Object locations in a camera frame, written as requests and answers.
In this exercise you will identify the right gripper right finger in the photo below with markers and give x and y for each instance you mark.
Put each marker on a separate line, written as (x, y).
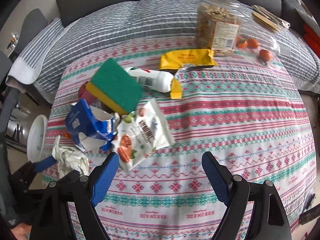
(268, 219)

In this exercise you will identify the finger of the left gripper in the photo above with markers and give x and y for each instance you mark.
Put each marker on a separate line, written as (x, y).
(44, 164)

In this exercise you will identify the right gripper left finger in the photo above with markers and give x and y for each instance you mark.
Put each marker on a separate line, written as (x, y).
(54, 220)

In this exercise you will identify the white paper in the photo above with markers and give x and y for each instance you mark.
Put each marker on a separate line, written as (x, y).
(69, 159)

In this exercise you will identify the torn blue carton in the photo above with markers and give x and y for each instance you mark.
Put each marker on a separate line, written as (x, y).
(90, 128)

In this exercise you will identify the white snack bag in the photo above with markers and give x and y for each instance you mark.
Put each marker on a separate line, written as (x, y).
(140, 133)

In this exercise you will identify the green yellow sponge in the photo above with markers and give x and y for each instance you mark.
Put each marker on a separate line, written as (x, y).
(115, 88)

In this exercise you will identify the yellow snack wrapper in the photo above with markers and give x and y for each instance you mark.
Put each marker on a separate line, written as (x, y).
(178, 59)

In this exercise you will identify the white trash bucket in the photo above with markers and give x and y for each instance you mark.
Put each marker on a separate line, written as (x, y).
(36, 136)

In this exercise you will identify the person's hand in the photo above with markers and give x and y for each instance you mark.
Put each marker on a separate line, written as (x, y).
(21, 230)

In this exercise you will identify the patterned handmade tablecloth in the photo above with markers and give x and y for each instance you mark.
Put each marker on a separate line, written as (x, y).
(253, 120)

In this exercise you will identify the grey striped quilt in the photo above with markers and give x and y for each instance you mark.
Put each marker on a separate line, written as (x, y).
(46, 56)

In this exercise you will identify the grey chair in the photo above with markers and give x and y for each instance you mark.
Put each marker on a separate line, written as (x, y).
(33, 23)

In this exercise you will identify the white plastic bottle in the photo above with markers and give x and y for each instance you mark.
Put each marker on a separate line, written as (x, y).
(153, 79)

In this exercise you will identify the orange tomato right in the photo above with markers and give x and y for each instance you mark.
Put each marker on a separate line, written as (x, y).
(265, 55)

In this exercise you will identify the orange tomato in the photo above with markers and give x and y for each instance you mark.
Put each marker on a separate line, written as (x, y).
(265, 55)
(241, 42)
(252, 43)

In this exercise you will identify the orange tomato middle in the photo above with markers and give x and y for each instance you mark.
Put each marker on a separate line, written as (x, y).
(252, 43)

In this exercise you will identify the orange tomato left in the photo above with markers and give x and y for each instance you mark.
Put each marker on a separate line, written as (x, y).
(241, 42)

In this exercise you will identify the clear jar with wooden lid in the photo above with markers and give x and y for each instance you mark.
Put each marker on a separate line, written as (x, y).
(260, 37)

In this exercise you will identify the red cushion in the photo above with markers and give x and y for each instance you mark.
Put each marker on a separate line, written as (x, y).
(311, 38)

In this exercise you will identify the clear jar of nuts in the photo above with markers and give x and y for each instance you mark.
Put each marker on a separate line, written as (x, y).
(218, 25)

